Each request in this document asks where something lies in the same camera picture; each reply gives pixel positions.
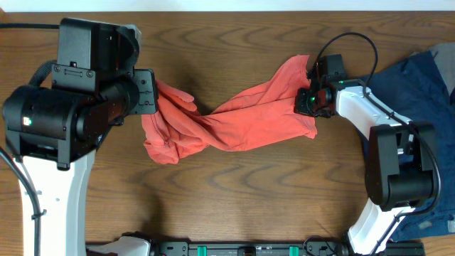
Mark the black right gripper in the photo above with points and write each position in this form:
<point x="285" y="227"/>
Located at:
<point x="301" y="105"/>

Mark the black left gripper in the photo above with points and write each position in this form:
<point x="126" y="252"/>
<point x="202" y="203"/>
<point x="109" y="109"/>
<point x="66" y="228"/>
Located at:
<point x="146" y="91"/>

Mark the red orange t-shirt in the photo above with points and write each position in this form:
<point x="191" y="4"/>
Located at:
<point x="258" y="116"/>

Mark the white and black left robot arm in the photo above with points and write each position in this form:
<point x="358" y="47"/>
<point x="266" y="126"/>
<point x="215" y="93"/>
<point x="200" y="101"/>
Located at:
<point x="53" y="135"/>

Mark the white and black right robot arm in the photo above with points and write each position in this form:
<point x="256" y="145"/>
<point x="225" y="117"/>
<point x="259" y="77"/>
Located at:
<point x="401" y="171"/>

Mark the navy blue garment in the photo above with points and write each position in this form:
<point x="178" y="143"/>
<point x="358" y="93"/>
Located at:
<point x="414" y="88"/>

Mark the grey garment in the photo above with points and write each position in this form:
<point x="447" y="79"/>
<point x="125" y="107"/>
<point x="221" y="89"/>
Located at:
<point x="443" y="55"/>

